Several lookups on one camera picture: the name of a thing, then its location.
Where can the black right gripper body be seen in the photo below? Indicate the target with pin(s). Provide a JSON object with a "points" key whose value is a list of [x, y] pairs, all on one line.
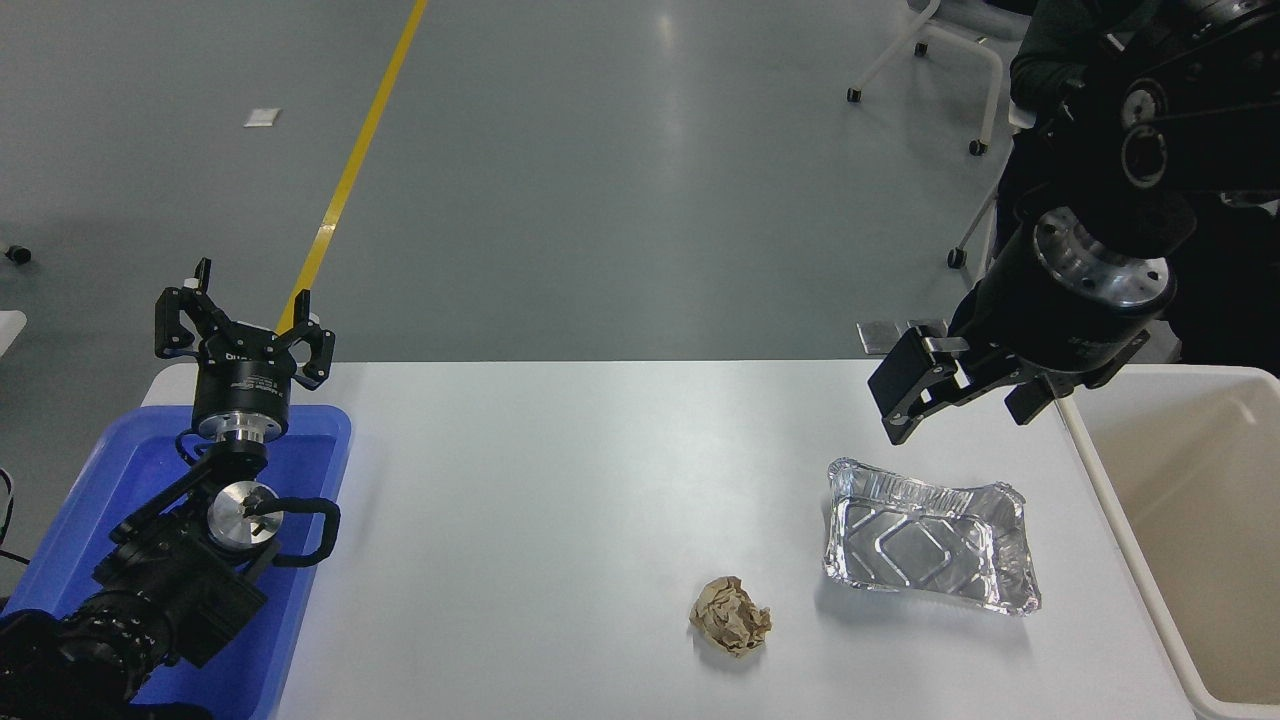
{"points": [[1040, 320]]}

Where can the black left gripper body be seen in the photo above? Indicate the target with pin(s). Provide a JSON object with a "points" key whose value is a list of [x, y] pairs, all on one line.
{"points": [[243, 385]]}

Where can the silver foil tray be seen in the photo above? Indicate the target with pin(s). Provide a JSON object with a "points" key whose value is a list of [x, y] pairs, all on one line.
{"points": [[930, 545]]}

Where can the metal floor plate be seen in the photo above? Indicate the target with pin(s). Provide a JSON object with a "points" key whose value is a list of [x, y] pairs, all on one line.
{"points": [[925, 325], [880, 337]]}

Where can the blue plastic tray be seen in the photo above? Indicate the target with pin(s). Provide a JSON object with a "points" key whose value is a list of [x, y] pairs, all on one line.
{"points": [[310, 450]]}

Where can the white furniture edge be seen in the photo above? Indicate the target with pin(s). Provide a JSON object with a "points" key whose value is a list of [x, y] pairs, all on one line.
{"points": [[8, 330]]}

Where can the black caster wheel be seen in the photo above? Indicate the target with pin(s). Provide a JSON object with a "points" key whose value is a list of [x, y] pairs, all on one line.
{"points": [[18, 255]]}

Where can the large pale bin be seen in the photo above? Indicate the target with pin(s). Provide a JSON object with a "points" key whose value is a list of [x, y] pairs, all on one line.
{"points": [[1200, 500]]}

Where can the person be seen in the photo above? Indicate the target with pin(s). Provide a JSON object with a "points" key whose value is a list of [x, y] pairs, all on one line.
{"points": [[1050, 50]]}

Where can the crumpled tan paper ball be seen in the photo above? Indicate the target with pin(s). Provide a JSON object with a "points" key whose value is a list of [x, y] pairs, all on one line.
{"points": [[730, 618]]}

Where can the white wheeled chair frame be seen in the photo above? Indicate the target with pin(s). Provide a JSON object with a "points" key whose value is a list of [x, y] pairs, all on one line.
{"points": [[985, 60]]}

